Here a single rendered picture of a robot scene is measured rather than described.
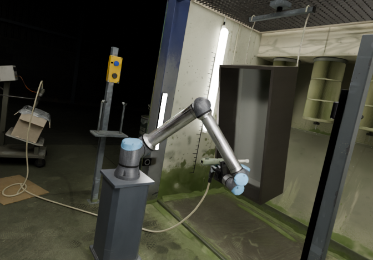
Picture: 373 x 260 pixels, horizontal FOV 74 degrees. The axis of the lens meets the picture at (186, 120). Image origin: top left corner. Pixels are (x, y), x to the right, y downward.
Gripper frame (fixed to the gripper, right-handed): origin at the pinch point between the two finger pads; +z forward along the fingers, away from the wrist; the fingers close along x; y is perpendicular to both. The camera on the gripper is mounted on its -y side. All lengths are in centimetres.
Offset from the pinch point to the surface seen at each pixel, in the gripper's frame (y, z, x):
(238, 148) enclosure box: 7, 44, 64
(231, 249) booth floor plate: 71, -25, 21
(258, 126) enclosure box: -26, 24, 65
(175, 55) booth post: -79, 97, -7
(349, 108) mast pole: -78, -101, -23
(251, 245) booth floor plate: 73, -25, 45
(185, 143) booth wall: 19, 88, 20
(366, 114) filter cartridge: -59, -26, 149
